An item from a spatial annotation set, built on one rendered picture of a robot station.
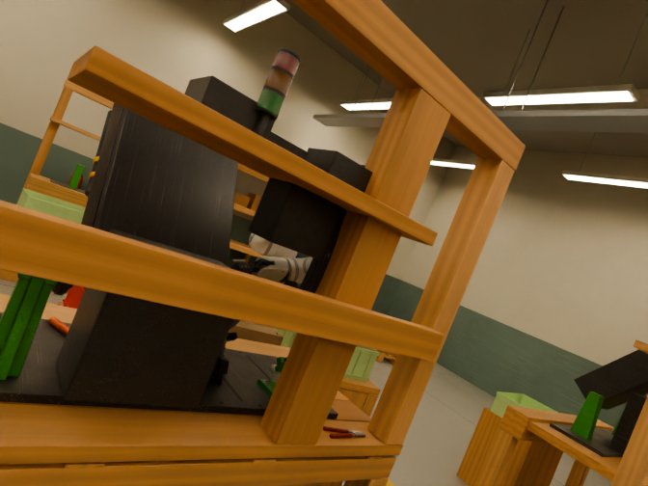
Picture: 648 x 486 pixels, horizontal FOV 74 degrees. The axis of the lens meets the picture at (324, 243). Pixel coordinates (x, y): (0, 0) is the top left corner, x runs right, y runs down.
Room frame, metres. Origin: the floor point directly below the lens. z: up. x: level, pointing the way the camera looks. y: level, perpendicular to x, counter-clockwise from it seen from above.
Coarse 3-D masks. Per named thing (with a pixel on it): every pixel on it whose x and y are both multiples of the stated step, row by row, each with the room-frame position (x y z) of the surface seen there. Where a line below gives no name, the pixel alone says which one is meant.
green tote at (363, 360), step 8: (288, 336) 2.28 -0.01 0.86; (288, 344) 2.25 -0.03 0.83; (360, 352) 2.22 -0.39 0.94; (368, 352) 2.25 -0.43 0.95; (376, 352) 2.27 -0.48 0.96; (352, 360) 2.21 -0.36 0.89; (360, 360) 2.23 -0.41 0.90; (368, 360) 2.26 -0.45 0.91; (352, 368) 2.22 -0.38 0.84; (360, 368) 2.24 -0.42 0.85; (368, 368) 2.28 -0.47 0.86; (344, 376) 2.20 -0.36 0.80; (352, 376) 2.22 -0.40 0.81; (360, 376) 2.25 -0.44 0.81; (368, 376) 2.29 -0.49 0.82
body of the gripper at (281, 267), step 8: (264, 256) 1.30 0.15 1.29; (272, 256) 1.31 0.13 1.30; (280, 264) 1.31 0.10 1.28; (256, 272) 1.30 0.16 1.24; (264, 272) 1.29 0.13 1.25; (272, 272) 1.30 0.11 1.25; (280, 272) 1.32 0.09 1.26; (288, 272) 1.34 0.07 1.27; (272, 280) 1.35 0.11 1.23; (280, 280) 1.37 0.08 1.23
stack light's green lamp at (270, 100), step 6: (264, 90) 0.88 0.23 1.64; (270, 90) 0.88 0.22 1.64; (264, 96) 0.88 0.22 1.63; (270, 96) 0.87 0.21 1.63; (276, 96) 0.88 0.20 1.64; (282, 96) 0.89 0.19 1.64; (258, 102) 0.88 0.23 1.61; (264, 102) 0.87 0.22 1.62; (270, 102) 0.87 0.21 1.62; (276, 102) 0.88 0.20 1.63; (282, 102) 0.89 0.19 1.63; (258, 108) 0.88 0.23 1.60; (264, 108) 0.87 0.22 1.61; (270, 108) 0.88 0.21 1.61; (276, 108) 0.88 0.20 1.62; (270, 114) 0.88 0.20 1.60; (276, 114) 0.89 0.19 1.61
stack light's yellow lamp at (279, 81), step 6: (270, 72) 0.88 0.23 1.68; (276, 72) 0.87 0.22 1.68; (282, 72) 0.87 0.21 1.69; (270, 78) 0.88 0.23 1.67; (276, 78) 0.87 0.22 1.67; (282, 78) 0.88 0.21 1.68; (288, 78) 0.88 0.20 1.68; (264, 84) 0.89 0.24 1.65; (270, 84) 0.88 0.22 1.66; (276, 84) 0.87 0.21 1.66; (282, 84) 0.88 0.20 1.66; (288, 84) 0.89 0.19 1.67; (276, 90) 0.88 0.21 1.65; (282, 90) 0.88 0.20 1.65
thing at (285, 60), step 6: (282, 48) 0.88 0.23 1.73; (282, 54) 0.88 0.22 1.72; (288, 54) 0.88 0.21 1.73; (294, 54) 0.88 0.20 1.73; (276, 60) 0.88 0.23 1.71; (282, 60) 0.87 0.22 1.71; (288, 60) 0.88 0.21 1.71; (294, 60) 0.88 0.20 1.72; (300, 60) 0.90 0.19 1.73; (276, 66) 0.88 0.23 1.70; (282, 66) 0.87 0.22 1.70; (288, 66) 0.88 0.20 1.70; (294, 66) 0.89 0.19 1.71; (288, 72) 0.88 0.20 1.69; (294, 72) 0.89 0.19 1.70
